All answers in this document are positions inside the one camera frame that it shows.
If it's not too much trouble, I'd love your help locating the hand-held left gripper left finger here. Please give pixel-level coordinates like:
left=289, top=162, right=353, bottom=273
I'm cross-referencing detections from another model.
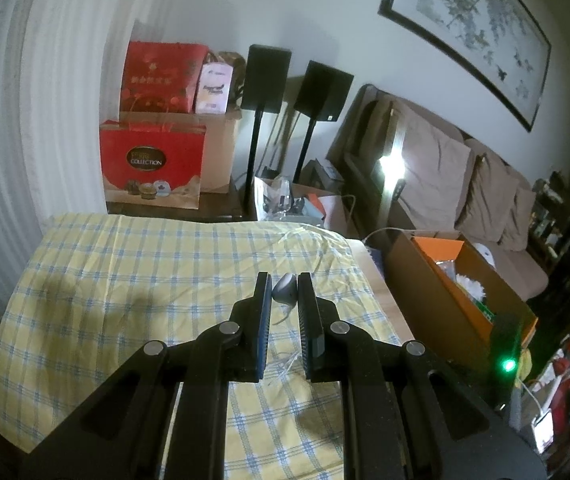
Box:
left=19, top=271, right=273, bottom=480

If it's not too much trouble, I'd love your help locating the large brown cushion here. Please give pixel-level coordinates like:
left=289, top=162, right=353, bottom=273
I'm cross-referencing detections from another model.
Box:
left=395, top=105, right=473, bottom=231

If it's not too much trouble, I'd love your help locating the small brown cushion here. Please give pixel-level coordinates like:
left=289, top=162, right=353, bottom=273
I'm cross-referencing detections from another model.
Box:
left=500, top=185, right=538, bottom=253

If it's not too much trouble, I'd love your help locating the red flower print gift box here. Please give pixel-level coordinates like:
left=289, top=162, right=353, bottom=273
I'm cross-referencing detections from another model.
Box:
left=118, top=41, right=211, bottom=115

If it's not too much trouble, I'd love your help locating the black speaker on stand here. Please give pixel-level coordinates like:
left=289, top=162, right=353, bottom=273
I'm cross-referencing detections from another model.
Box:
left=292, top=60, right=355, bottom=186
left=241, top=44, right=293, bottom=211

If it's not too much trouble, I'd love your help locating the framed ink painting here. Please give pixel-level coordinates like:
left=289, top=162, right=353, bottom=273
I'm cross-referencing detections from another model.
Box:
left=377, top=0, right=552, bottom=133

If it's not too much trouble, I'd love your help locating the white cable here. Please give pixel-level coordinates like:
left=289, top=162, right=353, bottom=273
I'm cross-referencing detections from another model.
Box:
left=365, top=227, right=416, bottom=247

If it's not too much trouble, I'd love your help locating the plain brown cardboard box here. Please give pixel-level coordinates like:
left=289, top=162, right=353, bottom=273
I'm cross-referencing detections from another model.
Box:
left=120, top=107, right=243, bottom=195

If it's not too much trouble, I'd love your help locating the white fluffy duster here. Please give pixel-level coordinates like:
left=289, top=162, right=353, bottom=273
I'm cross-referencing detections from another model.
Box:
left=452, top=272, right=488, bottom=301

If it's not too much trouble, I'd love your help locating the medium brown cushion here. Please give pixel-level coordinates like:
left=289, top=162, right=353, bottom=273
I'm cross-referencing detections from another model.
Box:
left=455, top=152, right=523, bottom=243

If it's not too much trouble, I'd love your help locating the white dome lamp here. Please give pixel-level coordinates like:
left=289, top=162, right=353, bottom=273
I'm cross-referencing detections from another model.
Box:
left=472, top=242, right=496, bottom=267

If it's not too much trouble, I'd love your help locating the yellow checked cloth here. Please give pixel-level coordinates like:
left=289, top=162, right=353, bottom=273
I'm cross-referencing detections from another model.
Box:
left=0, top=212, right=416, bottom=480

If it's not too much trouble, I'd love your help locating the red chocolate gift box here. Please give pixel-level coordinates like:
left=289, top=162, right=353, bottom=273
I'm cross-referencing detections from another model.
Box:
left=99, top=120, right=207, bottom=211

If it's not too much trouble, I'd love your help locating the brown sofa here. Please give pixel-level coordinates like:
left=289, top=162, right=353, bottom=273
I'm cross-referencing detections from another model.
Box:
left=325, top=84, right=550, bottom=301

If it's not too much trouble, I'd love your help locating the orange lined cardboard box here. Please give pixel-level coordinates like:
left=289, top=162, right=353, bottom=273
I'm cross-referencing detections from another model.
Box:
left=384, top=230, right=538, bottom=376

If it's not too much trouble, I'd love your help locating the small grey mouse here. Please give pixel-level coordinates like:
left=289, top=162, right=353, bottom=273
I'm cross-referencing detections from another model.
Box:
left=271, top=272, right=316, bottom=376

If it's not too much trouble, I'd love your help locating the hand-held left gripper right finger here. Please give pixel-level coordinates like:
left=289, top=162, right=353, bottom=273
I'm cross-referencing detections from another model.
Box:
left=297, top=271, right=549, bottom=480

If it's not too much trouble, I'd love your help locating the pink tissue pack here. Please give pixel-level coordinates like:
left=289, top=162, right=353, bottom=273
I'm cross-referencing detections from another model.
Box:
left=194, top=61, right=233, bottom=115

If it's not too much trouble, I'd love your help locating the white paper bag with clutter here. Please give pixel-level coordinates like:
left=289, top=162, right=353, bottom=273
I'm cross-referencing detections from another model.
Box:
left=254, top=176, right=351, bottom=233

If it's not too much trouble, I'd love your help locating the small white box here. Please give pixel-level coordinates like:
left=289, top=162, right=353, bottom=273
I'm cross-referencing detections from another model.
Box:
left=310, top=159, right=347, bottom=186

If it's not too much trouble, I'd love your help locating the white curtain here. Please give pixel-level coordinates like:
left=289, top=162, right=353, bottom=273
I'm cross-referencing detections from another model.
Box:
left=0, top=0, right=131, bottom=361

